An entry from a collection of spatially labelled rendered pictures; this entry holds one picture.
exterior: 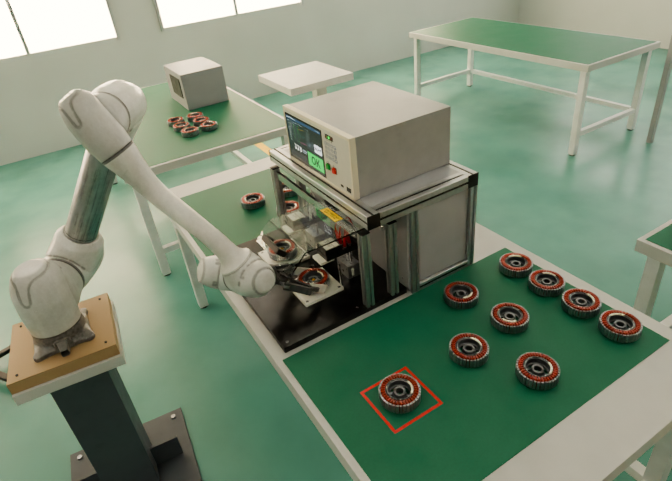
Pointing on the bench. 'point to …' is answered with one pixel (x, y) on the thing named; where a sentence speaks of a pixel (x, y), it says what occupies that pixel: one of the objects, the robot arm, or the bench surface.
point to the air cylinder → (348, 266)
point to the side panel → (442, 238)
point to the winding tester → (374, 136)
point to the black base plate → (279, 313)
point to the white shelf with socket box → (306, 78)
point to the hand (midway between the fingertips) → (313, 279)
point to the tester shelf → (431, 188)
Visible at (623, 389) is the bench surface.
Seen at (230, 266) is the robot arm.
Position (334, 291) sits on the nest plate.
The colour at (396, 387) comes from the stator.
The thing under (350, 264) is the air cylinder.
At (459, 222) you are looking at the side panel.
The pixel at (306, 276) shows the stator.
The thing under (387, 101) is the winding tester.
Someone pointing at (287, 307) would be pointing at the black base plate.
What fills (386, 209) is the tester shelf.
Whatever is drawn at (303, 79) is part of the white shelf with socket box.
